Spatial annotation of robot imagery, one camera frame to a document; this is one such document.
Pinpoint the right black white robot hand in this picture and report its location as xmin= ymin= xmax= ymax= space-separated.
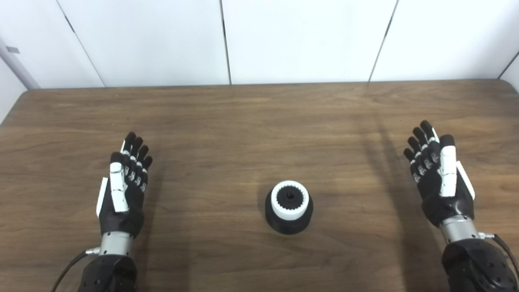
xmin=403 ymin=120 xmax=476 ymax=228

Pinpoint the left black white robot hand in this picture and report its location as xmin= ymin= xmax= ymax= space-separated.
xmin=96 ymin=131 xmax=153 ymax=238

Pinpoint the round black plastic part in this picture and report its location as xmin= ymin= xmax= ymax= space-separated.
xmin=265 ymin=189 xmax=314 ymax=235

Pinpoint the white toothed plastic ring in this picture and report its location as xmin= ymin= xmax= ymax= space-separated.
xmin=270 ymin=180 xmax=309 ymax=221

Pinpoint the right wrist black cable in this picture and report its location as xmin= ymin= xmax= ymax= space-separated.
xmin=478 ymin=232 xmax=519 ymax=280

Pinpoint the grey wall corner post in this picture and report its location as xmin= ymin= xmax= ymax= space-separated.
xmin=0 ymin=36 xmax=40 ymax=90

